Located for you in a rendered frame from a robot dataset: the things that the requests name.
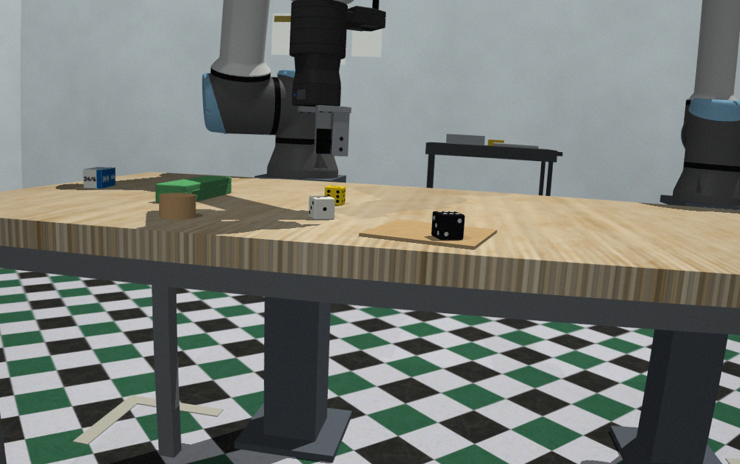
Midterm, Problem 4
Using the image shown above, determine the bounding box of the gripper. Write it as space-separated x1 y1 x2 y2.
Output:
289 0 352 157

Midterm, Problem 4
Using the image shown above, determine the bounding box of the white poster brown stripe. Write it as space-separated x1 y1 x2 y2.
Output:
271 14 292 57

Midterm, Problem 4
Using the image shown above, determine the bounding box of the tan mat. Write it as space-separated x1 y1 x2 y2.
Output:
359 219 498 250

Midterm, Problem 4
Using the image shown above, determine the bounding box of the black side table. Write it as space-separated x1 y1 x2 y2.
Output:
425 142 564 196

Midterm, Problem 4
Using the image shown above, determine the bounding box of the blue and white box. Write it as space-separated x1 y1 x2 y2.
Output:
83 167 117 189

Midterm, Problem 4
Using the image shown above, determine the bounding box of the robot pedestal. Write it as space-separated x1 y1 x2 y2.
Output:
609 329 728 464
234 298 352 462

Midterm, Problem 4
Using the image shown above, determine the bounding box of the green box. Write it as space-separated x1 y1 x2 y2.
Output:
155 176 232 204

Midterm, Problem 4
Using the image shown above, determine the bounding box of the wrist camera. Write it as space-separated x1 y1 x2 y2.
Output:
344 0 387 32

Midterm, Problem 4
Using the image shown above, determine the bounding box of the white poster red stripe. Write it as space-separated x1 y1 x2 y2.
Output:
350 30 384 58

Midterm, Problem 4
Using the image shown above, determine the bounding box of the wooden table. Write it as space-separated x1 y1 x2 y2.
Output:
0 171 740 464

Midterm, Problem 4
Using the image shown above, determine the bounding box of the brown cylinder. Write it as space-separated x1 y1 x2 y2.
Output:
158 193 197 220

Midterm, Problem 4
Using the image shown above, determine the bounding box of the black die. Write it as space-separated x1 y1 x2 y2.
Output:
432 211 466 241

